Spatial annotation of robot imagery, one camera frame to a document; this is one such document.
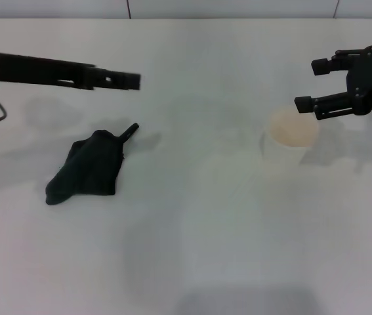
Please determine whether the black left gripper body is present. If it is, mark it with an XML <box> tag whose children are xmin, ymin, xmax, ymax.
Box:
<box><xmin>0</xmin><ymin>52</ymin><xmax>95</xmax><ymax>89</ymax></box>

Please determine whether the white paper cup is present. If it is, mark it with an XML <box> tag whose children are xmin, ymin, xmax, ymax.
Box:
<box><xmin>260</xmin><ymin>107</ymin><xmax>320</xmax><ymax>167</ymax></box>

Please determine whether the dark blue rag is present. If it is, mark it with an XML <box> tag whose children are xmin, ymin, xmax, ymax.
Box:
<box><xmin>45</xmin><ymin>122</ymin><xmax>140</xmax><ymax>206</ymax></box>

